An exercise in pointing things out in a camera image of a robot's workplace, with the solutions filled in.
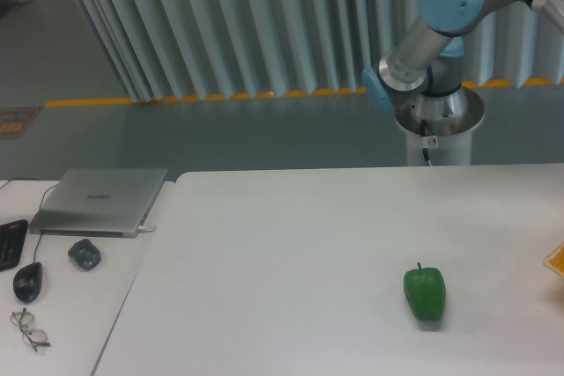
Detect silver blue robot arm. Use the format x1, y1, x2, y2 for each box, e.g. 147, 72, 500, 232
361, 0, 563, 108

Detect green bell pepper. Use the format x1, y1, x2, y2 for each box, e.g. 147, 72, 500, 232
403, 262, 446, 321

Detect white USB plug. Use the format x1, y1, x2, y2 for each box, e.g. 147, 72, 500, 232
137, 226, 156, 233

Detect corrugated white partition screen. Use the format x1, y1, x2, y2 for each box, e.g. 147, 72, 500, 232
77, 0, 563, 103

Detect silver Huawei laptop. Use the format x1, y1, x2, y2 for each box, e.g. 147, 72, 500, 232
28, 168, 167, 237

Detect black earbud case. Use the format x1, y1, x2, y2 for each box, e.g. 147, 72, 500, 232
68, 239, 101, 271

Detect black keyboard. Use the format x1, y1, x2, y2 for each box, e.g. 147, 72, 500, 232
0, 219, 28, 271

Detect black computer mouse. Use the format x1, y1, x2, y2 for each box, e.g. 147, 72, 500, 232
12, 262, 43, 304

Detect yellow tray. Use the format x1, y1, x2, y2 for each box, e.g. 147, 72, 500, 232
543, 243, 564, 278

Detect thin-framed eyeglasses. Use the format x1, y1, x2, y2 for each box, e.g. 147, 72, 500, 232
10, 308, 51, 352

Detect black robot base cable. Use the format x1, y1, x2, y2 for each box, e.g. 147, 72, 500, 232
419, 118, 435, 167

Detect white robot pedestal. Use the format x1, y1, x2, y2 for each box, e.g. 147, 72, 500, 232
395, 87, 485, 166

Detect black mouse cable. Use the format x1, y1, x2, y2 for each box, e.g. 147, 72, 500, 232
0, 177, 61, 265

